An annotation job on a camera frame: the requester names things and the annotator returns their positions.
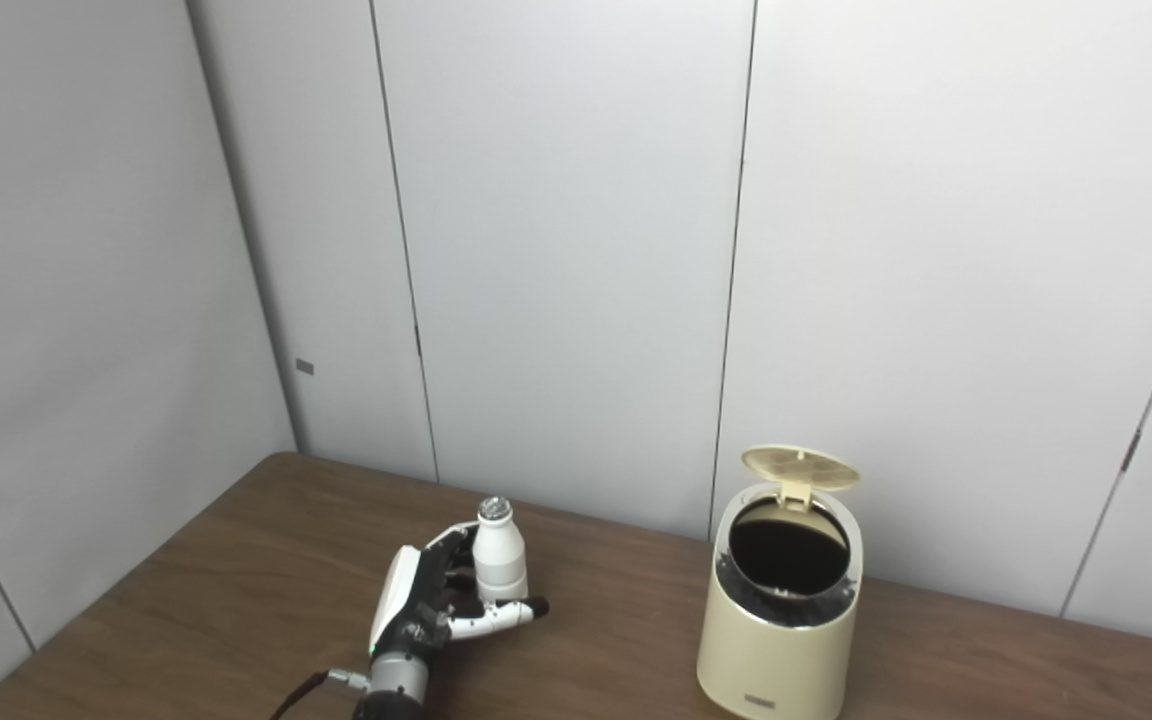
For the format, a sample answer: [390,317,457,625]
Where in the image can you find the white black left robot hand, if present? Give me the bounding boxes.
[368,520,550,663]

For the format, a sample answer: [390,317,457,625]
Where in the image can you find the small white plastic bottle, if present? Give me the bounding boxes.
[472,497,529,604]

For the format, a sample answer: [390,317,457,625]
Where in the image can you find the cream round bin lid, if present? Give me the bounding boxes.
[742,445,861,511]

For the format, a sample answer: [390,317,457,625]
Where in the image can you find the cream-colored bin body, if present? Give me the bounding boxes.
[696,482,864,720]

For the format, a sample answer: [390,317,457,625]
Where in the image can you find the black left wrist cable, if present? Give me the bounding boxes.
[269,670,372,720]

